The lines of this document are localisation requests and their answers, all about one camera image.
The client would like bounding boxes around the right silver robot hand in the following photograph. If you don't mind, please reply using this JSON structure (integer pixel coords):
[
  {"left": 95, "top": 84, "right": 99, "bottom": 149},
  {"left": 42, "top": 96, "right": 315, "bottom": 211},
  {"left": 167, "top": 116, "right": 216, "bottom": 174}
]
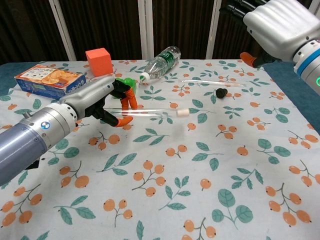
[{"left": 219, "top": 0, "right": 320, "bottom": 69}]

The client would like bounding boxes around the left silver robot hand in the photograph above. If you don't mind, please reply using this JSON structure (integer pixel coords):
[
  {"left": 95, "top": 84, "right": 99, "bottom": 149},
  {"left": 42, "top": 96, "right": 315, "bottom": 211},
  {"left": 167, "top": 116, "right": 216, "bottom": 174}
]
[{"left": 59, "top": 76, "right": 139, "bottom": 128}]

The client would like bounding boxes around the clear glass test tube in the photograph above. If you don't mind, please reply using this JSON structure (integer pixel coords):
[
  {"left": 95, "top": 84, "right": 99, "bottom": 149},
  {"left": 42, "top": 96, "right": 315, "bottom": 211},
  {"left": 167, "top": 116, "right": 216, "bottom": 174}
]
[{"left": 104, "top": 107, "right": 180, "bottom": 119}]

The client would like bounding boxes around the black rubber stopper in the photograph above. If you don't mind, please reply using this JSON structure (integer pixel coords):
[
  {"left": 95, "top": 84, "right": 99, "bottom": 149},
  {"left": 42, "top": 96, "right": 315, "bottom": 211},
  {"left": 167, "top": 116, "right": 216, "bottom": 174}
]
[{"left": 215, "top": 87, "right": 228, "bottom": 99}]

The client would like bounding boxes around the orange foam cube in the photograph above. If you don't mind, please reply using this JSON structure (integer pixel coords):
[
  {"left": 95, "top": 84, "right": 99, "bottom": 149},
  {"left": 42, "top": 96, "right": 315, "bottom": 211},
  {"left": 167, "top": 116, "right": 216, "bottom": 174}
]
[{"left": 85, "top": 47, "right": 114, "bottom": 77}]

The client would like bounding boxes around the green toy building block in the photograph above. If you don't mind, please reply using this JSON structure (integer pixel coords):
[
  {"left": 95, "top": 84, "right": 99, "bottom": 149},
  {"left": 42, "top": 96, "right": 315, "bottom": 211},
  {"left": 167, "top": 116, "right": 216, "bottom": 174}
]
[{"left": 112, "top": 77, "right": 138, "bottom": 100}]

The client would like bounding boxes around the blue snack box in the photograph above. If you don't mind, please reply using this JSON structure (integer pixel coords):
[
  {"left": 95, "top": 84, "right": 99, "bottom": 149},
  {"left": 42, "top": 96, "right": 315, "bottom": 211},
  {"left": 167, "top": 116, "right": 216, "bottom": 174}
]
[{"left": 14, "top": 63, "right": 88, "bottom": 99}]

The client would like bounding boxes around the dark pleated curtain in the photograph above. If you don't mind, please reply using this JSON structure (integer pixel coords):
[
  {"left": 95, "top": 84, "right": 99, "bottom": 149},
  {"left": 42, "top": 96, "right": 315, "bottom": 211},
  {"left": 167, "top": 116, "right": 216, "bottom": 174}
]
[{"left": 0, "top": 0, "right": 320, "bottom": 66}]

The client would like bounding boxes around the clear plastic water bottle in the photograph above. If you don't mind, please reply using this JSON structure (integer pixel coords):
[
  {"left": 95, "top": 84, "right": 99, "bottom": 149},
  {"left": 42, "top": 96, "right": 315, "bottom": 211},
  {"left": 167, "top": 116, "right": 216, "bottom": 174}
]
[{"left": 139, "top": 45, "right": 182, "bottom": 84}]

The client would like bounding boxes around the thin glass pipette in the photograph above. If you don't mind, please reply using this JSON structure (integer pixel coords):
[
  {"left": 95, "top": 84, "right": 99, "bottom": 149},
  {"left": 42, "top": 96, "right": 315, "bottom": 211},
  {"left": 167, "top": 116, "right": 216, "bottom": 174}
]
[{"left": 181, "top": 78, "right": 247, "bottom": 89}]

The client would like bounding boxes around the floral print tablecloth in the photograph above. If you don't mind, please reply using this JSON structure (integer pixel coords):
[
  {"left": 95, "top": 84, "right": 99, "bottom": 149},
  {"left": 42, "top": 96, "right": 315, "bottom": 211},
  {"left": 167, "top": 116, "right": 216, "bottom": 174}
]
[{"left": 0, "top": 59, "right": 320, "bottom": 240}]

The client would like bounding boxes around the white frame post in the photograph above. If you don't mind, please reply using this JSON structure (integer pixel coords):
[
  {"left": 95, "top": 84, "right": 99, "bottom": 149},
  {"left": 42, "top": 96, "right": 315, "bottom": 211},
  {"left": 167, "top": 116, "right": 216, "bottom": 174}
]
[
  {"left": 137, "top": 0, "right": 155, "bottom": 60},
  {"left": 48, "top": 0, "right": 77, "bottom": 62},
  {"left": 307, "top": 0, "right": 320, "bottom": 18},
  {"left": 205, "top": 0, "right": 223, "bottom": 60}
]

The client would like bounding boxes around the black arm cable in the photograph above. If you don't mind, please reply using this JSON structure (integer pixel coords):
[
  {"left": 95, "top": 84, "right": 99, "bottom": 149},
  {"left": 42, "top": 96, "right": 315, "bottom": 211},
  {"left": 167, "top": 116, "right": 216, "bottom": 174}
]
[{"left": 24, "top": 159, "right": 41, "bottom": 171}]

